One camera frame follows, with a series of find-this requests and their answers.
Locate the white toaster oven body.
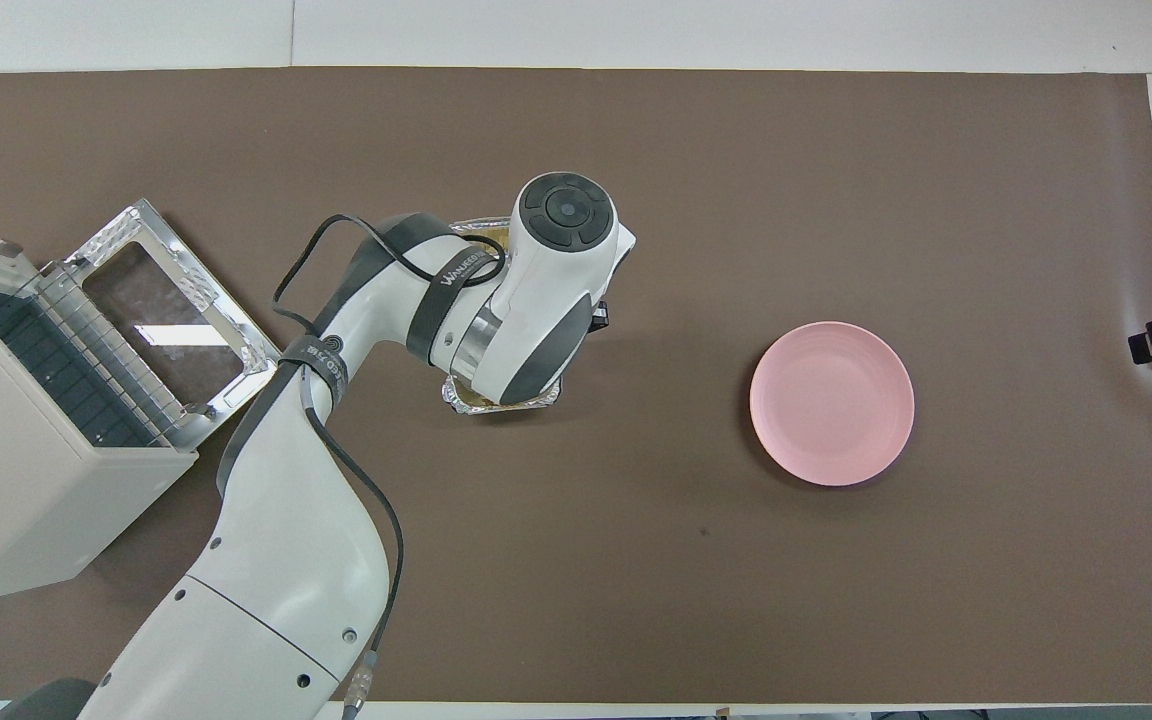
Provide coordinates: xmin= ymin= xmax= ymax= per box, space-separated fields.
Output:
xmin=0 ymin=219 xmax=200 ymax=611

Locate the glass oven door metal frame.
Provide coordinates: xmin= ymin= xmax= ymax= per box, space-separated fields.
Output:
xmin=64 ymin=198 xmax=293 ymax=449

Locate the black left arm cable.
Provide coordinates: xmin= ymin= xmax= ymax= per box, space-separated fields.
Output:
xmin=270 ymin=212 xmax=508 ymax=720

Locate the brown paper table mat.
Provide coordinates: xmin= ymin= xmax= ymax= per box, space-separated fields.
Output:
xmin=0 ymin=67 xmax=1152 ymax=705

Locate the metal oven wire rack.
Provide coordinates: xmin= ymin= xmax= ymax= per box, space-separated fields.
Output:
xmin=0 ymin=268 xmax=184 ymax=449

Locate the pink round plate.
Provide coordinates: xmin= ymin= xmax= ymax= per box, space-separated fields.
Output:
xmin=749 ymin=320 xmax=916 ymax=489

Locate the aluminium foil tray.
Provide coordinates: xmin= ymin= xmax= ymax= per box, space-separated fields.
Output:
xmin=440 ymin=217 xmax=563 ymax=417

